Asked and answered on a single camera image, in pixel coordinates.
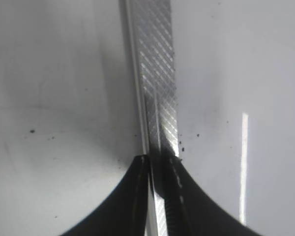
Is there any white board with grey frame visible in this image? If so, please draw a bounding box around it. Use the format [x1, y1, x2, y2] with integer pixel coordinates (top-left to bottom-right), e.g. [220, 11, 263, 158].
[0, 0, 295, 236]

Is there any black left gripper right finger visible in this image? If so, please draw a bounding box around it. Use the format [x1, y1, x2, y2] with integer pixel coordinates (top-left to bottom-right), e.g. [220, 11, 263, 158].
[162, 149, 257, 236]

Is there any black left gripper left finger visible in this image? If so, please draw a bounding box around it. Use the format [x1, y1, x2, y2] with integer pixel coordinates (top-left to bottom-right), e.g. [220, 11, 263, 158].
[63, 155, 149, 236]

